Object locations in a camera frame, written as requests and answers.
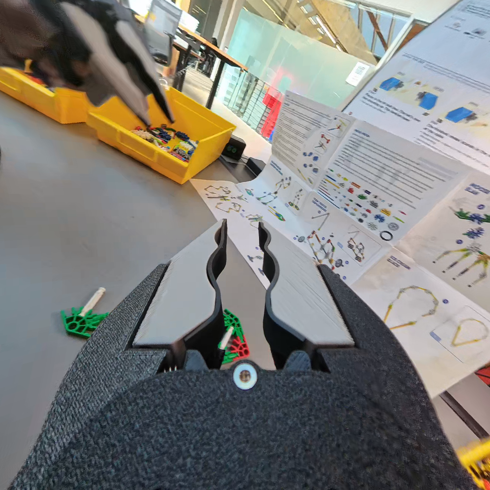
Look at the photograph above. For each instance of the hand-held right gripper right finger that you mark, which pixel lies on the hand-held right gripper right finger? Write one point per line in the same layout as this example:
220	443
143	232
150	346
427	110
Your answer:
314	306

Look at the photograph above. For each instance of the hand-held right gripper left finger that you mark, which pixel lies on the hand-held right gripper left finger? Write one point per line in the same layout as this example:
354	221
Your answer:
176	306

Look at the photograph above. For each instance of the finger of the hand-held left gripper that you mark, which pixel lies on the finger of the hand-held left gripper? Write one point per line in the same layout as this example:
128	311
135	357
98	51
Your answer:
107	69
142	61

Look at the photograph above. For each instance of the yellow parts bin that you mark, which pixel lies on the yellow parts bin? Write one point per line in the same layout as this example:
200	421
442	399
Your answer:
478	459
122	126
38	92

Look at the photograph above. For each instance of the green red toy connector assembly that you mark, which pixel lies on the green red toy connector assembly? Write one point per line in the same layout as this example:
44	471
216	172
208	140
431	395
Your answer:
233	337

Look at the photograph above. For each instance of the white toy rod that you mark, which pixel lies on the white toy rod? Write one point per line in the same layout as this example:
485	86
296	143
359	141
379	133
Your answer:
92	301

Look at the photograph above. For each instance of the green toy connector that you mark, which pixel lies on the green toy connector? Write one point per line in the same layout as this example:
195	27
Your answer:
80	323

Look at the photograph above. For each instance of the grey desk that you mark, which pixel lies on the grey desk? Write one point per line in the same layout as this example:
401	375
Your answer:
69	230

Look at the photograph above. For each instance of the printed task card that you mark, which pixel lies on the printed task card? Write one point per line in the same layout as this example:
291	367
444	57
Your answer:
436	76

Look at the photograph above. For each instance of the person's left hand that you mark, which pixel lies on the person's left hand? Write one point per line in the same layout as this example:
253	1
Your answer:
19	31

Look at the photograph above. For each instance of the wooden office table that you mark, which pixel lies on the wooden office table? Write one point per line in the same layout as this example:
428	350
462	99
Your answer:
210	50

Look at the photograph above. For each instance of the pile of toy pieces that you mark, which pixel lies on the pile of toy pieces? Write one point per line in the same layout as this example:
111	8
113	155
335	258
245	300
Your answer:
164	142

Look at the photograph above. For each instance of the black digital clock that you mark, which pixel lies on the black digital clock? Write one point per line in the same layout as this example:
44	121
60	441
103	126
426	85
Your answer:
233	147

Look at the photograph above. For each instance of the fold-out toy instruction sheet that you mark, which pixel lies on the fold-out toy instruction sheet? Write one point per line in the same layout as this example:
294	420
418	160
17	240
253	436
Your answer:
367	184

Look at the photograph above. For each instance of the red blue stacked bins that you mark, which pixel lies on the red blue stacked bins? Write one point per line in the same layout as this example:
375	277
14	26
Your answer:
272	107

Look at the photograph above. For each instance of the small black device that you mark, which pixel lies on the small black device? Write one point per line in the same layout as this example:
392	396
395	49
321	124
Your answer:
254	166

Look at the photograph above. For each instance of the red toy box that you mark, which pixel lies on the red toy box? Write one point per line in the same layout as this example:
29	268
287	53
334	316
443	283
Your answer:
484	375

